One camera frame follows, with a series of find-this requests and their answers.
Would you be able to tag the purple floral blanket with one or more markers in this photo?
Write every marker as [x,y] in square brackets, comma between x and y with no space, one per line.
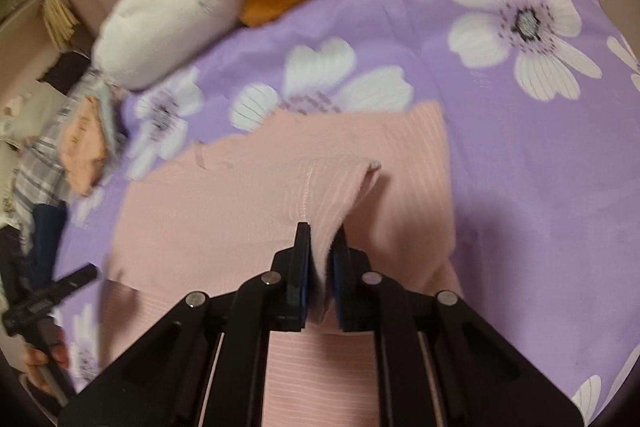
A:
[500,157]

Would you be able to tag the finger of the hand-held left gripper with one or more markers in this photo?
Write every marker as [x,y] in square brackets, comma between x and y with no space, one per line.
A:
[75,280]

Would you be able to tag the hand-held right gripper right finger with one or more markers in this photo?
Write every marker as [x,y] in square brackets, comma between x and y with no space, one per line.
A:
[340,279]

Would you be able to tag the pink striped garment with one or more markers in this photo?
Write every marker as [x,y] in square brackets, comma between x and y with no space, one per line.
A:
[225,207]

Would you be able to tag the grey striped cloth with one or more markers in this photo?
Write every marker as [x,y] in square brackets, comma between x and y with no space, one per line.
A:
[45,162]

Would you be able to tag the dark blue cloth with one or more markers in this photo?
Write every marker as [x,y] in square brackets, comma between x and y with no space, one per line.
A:
[47,232]

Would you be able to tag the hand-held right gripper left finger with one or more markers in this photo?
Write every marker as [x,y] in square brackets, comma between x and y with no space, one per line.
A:
[301,279]

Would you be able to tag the orange cloth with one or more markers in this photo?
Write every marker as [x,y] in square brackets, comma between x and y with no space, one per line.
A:
[85,142]

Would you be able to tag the person's left hand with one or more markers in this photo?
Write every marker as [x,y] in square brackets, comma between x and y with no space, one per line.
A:
[57,357]

